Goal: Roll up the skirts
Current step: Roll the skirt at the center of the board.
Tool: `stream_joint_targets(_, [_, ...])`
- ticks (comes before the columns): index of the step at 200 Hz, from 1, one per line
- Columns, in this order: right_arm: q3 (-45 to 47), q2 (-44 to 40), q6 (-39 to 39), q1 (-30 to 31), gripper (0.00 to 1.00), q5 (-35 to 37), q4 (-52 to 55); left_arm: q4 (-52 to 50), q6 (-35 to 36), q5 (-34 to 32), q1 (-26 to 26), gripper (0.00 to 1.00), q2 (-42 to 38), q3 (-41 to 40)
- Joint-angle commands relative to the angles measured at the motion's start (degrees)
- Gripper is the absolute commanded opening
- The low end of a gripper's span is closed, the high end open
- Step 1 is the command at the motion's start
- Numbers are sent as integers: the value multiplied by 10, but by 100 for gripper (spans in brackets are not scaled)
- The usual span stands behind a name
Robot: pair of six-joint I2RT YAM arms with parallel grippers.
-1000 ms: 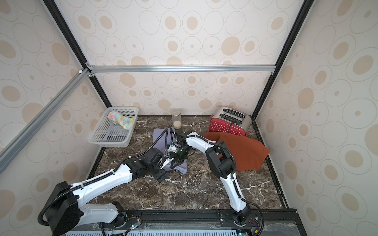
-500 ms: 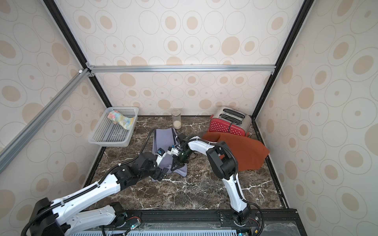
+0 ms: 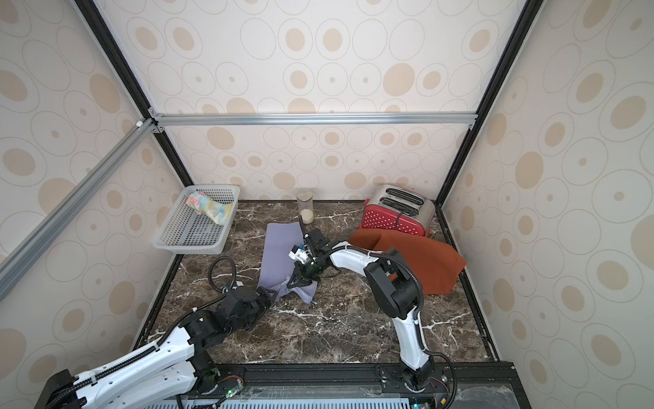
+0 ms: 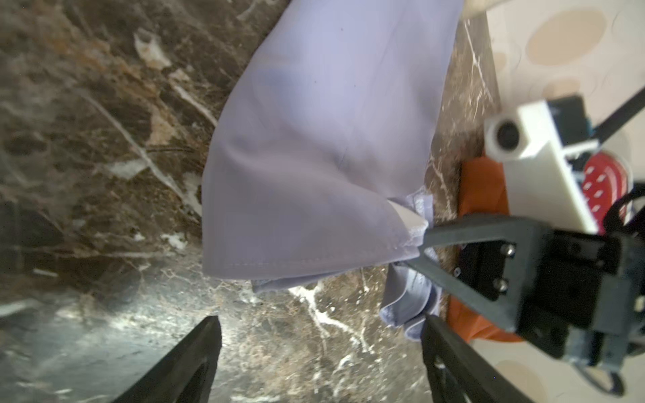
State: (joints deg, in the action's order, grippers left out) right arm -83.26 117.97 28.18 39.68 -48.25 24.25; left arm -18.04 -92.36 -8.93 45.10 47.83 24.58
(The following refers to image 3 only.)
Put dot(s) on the floral pastel skirt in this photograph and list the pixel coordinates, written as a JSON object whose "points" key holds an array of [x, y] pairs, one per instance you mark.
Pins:
{"points": [[202, 204]]}

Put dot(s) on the white plastic perforated basket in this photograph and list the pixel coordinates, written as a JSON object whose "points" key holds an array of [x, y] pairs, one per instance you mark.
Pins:
{"points": [[185, 232]]}

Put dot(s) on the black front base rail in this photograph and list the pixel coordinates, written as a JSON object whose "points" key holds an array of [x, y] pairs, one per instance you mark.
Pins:
{"points": [[485, 385]]}

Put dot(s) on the lavender purple skirt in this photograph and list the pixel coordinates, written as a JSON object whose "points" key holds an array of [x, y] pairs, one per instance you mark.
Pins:
{"points": [[277, 267]]}

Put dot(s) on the black left corner post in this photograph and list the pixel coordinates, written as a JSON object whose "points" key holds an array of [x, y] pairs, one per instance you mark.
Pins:
{"points": [[97, 24]]}

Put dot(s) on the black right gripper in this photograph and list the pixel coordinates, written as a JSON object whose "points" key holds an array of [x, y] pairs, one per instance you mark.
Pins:
{"points": [[306, 263]]}

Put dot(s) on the diagonal aluminium frame bar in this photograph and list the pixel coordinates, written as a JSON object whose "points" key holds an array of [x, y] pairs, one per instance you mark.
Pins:
{"points": [[19, 262]]}

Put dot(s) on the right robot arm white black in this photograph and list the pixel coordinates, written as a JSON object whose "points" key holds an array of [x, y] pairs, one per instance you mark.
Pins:
{"points": [[396, 289]]}

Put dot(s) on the rust orange skirt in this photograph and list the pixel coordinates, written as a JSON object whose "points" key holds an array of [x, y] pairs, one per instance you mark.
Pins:
{"points": [[436, 264]]}

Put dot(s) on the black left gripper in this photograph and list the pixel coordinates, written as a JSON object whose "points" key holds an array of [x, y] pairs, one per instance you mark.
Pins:
{"points": [[263, 304]]}

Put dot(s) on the red polka dot toaster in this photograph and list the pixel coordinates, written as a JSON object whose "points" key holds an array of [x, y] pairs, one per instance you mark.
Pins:
{"points": [[395, 208]]}

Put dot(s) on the black right corner post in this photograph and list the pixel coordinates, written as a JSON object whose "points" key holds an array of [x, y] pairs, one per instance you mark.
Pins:
{"points": [[518, 36]]}

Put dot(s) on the horizontal aluminium frame bar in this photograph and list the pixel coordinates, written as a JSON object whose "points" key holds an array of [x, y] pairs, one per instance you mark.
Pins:
{"points": [[304, 119]]}

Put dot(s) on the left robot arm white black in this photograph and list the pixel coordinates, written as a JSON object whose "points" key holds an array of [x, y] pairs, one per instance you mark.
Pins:
{"points": [[175, 364]]}

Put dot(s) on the glass jar with white powder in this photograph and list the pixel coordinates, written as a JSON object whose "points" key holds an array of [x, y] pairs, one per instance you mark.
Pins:
{"points": [[305, 206]]}

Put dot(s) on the black corner post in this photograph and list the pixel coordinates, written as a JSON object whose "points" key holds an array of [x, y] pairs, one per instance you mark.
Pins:
{"points": [[97, 24], [518, 36]]}

